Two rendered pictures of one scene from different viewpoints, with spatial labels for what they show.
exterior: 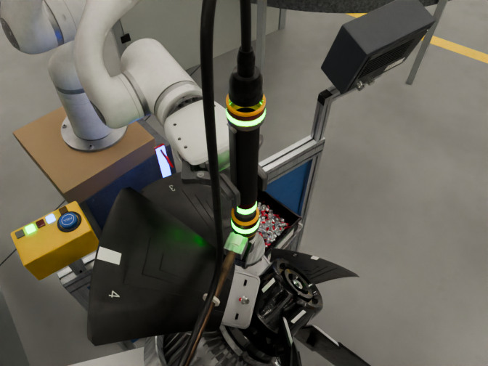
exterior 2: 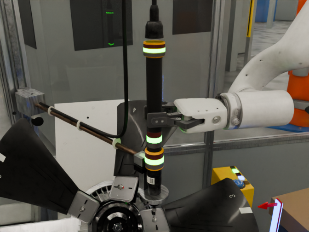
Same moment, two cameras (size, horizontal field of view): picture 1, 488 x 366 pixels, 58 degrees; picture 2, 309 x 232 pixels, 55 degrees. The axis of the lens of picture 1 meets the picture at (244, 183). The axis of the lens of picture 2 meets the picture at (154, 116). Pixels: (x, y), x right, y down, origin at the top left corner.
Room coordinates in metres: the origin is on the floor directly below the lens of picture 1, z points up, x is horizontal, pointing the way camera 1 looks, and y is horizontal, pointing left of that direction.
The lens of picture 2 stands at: (0.57, -0.56, 1.71)
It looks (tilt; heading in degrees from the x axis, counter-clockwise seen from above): 22 degrees down; 113
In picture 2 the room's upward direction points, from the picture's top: straight up
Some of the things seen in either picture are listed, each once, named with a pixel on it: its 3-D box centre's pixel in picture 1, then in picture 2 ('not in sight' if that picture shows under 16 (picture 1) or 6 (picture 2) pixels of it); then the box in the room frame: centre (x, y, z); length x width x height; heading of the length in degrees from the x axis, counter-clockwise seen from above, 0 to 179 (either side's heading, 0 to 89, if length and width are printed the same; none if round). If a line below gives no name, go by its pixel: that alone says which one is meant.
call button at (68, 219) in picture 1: (68, 221); (237, 183); (0.50, 0.41, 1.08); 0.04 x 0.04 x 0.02
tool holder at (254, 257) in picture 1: (242, 241); (151, 176); (0.33, 0.00, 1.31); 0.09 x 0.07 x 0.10; 159
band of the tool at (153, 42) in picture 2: (245, 109); (154, 49); (0.34, 0.00, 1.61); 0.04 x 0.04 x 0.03
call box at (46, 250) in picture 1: (58, 241); (231, 188); (0.47, 0.44, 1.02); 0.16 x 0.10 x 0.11; 124
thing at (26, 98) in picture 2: not in sight; (30, 101); (-0.25, 0.22, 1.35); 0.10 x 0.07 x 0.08; 159
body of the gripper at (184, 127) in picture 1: (203, 133); (201, 113); (0.43, 0.06, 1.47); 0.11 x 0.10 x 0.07; 34
